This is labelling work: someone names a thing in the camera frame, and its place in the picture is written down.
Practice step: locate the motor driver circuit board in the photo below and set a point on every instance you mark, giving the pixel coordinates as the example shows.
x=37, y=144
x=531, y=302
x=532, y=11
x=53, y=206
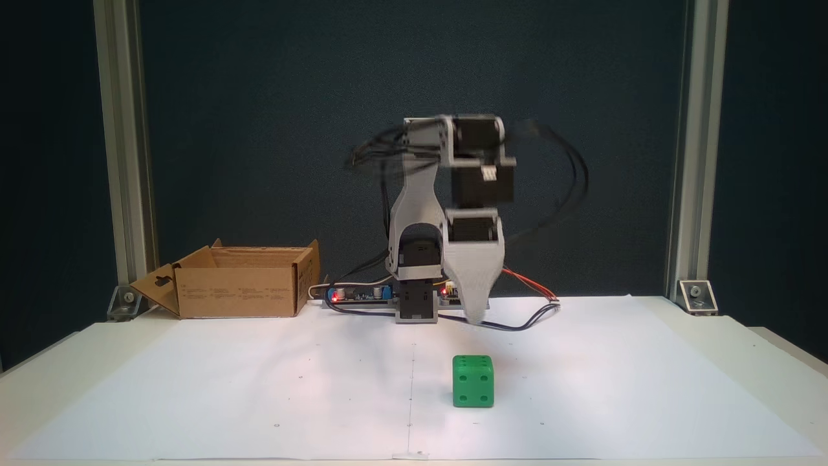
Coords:
x=451, y=296

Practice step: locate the white paper sheet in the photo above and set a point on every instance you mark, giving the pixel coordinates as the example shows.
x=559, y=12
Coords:
x=259, y=388

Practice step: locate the brown cardboard box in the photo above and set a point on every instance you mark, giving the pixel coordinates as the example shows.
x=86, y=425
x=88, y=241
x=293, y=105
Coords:
x=239, y=291

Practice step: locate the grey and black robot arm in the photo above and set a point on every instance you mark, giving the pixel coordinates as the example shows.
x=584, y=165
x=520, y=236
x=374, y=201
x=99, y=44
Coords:
x=417, y=200

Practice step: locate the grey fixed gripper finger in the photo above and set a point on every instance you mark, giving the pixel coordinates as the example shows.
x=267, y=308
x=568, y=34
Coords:
x=475, y=278

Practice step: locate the aluminium frame post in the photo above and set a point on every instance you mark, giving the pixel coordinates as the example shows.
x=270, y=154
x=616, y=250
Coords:
x=123, y=129
x=698, y=129

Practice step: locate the aluminium corner bracket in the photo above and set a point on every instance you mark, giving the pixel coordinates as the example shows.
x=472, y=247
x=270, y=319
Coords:
x=129, y=303
x=697, y=296

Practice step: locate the green dice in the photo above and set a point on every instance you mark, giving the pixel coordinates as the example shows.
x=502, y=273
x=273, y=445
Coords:
x=473, y=382

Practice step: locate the blue power converter board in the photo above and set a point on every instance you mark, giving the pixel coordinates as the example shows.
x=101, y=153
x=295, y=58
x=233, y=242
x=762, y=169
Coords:
x=359, y=295

